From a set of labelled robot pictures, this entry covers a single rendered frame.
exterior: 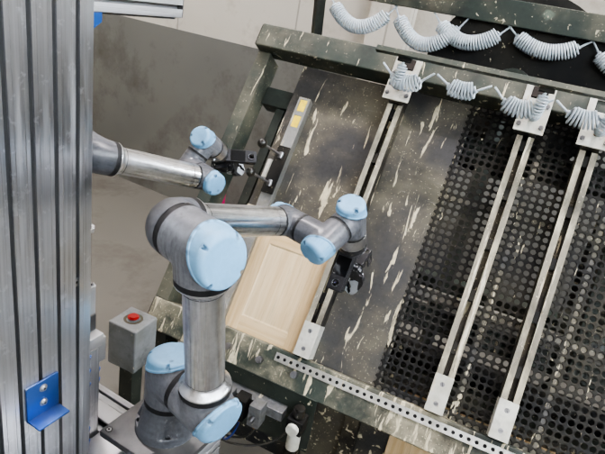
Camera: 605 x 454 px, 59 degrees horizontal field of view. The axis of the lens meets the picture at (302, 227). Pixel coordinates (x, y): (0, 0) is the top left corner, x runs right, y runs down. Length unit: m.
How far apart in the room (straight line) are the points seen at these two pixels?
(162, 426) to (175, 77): 4.19
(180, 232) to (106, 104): 5.00
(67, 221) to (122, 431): 0.59
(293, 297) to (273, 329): 0.14
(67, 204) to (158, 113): 4.39
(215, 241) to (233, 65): 3.94
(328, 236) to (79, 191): 0.55
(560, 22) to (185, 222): 1.90
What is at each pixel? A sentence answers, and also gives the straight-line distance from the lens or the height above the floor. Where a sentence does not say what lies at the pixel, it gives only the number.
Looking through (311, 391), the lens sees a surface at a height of 0.83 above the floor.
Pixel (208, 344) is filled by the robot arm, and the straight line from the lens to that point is 1.10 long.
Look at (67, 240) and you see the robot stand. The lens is 1.13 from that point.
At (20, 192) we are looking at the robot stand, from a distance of 1.02.
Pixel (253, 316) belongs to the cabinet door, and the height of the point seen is 0.95.
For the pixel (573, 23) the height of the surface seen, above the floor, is 2.15.
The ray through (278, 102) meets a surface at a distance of 2.33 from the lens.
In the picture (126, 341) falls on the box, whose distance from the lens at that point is 2.01.
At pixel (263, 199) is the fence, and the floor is 1.32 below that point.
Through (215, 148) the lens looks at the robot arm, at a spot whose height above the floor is 1.57.
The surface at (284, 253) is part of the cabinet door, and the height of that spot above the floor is 1.17.
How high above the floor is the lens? 2.08
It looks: 23 degrees down
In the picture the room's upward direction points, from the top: 10 degrees clockwise
